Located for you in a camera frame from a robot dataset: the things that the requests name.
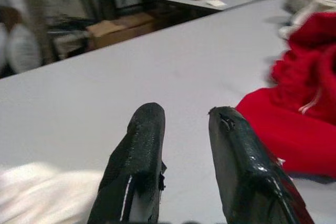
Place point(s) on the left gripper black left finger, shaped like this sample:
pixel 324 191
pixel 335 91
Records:
pixel 141 150

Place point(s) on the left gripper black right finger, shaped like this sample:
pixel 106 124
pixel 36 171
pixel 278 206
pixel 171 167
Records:
pixel 236 161

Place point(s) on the white T-shirt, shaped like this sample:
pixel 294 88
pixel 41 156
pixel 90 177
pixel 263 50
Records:
pixel 39 195

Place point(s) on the red hoodie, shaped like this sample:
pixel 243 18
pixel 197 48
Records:
pixel 294 129

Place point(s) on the brown cardboard box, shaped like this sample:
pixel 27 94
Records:
pixel 115 31

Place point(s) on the white mesh fan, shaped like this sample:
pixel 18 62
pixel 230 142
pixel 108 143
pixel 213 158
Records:
pixel 22 48

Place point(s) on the white paper packet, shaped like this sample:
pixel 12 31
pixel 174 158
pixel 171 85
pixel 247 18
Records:
pixel 216 3

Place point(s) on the cream white garment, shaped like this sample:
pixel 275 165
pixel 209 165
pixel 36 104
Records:
pixel 304 1

